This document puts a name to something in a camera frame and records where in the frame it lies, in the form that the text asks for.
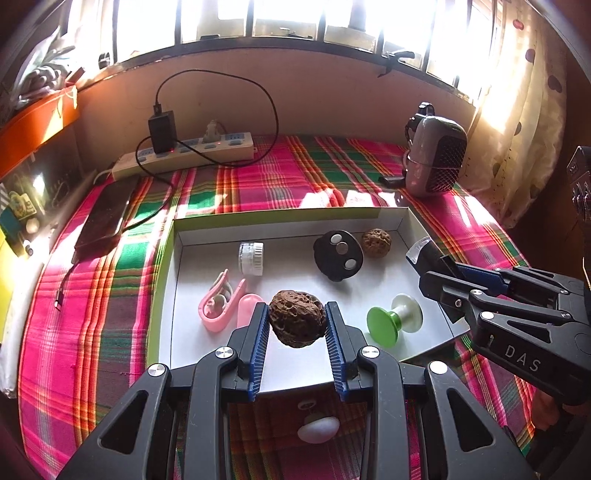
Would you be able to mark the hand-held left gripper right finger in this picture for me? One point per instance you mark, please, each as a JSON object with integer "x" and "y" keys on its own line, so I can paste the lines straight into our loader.
{"x": 334, "y": 355}

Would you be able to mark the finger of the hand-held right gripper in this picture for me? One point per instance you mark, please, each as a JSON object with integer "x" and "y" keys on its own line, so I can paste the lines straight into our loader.
{"x": 485, "y": 277}
{"x": 457, "y": 300}

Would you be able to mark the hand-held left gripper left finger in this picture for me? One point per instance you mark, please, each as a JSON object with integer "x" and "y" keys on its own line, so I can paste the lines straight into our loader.
{"x": 258, "y": 350}

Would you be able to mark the pink capsule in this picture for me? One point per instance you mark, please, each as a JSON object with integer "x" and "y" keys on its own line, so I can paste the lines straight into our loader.
{"x": 247, "y": 309}

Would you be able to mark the black device with clear cap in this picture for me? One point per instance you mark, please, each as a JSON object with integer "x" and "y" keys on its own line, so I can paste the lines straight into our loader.
{"x": 434, "y": 258}

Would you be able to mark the large dark walnut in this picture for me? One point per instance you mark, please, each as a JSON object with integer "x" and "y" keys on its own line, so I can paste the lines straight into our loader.
{"x": 296, "y": 316}

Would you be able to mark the pink clip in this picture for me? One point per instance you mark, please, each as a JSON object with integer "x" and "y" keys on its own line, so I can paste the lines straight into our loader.
{"x": 219, "y": 307}

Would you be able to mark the green and white spool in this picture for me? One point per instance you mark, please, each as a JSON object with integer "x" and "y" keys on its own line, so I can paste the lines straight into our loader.
{"x": 392, "y": 321}

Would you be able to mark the shallow cardboard box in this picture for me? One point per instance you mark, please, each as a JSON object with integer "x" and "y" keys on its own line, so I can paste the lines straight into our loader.
{"x": 295, "y": 286}

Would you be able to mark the black disc with white buttons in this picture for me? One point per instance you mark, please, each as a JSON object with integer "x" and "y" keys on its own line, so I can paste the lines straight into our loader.
{"x": 337, "y": 256}

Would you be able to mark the person's right hand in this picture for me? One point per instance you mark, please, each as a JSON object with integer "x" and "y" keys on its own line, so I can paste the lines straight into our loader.
{"x": 547, "y": 410}

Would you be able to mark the small white jar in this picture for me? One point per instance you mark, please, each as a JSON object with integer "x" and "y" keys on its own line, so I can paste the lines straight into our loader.
{"x": 250, "y": 258}

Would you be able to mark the small brown walnut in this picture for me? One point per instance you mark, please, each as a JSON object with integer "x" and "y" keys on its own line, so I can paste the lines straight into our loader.
{"x": 376, "y": 241}

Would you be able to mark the small black object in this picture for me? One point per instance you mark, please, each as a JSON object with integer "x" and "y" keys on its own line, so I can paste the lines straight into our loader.
{"x": 392, "y": 180}

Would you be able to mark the grey fan heater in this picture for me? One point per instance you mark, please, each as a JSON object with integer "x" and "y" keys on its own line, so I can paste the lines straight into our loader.
{"x": 436, "y": 152}

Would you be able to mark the cream dotted curtain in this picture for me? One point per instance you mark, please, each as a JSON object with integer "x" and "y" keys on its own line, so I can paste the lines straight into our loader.
{"x": 521, "y": 115}

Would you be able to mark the plaid blanket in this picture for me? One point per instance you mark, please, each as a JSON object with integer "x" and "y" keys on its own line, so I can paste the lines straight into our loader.
{"x": 92, "y": 323}

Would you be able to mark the black smartphone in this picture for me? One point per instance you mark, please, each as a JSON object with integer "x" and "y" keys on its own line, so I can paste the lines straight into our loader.
{"x": 104, "y": 221}

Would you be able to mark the beige power strip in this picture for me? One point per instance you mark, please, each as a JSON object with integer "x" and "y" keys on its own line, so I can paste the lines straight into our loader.
{"x": 207, "y": 150}

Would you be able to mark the black charger adapter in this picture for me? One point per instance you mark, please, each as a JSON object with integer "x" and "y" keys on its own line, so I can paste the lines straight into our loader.
{"x": 162, "y": 131}

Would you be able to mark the orange shelf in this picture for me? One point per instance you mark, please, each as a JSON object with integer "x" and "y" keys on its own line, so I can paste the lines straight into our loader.
{"x": 32, "y": 134}

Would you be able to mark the window frame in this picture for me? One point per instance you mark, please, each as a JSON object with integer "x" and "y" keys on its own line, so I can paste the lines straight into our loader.
{"x": 277, "y": 23}

